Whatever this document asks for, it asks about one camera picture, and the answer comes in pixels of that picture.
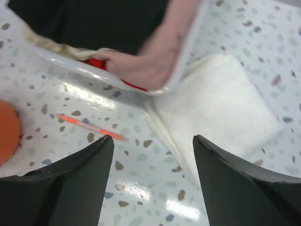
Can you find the orange white pen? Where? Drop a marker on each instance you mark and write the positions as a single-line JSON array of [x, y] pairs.
[[91, 127]]

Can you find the red folded cloth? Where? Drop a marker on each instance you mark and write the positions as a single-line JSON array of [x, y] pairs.
[[101, 64]]

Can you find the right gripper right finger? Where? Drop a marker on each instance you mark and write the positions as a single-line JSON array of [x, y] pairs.
[[239, 193]]

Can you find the black folded cloth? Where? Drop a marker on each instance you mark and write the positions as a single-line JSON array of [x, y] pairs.
[[122, 25]]

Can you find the white folded towel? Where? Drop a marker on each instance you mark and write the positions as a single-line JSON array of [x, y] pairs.
[[216, 100]]

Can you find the white plastic basket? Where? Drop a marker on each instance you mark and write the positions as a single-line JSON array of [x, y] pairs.
[[138, 41]]

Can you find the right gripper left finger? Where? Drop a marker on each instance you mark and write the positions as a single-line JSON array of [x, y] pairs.
[[68, 192]]

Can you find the orange round divided organizer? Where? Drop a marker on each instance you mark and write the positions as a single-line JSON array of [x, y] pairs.
[[10, 131]]

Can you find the beige folded cloth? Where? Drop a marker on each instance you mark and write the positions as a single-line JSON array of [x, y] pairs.
[[65, 50]]

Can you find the pink folded cloth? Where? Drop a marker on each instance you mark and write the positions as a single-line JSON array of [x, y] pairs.
[[152, 67]]

